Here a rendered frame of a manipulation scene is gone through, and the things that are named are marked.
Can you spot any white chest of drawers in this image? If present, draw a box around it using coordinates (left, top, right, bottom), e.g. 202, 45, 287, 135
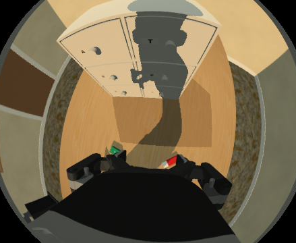
56, 0, 222, 100

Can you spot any green nine-volt battery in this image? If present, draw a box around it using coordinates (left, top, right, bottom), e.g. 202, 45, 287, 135
109, 146, 120, 154

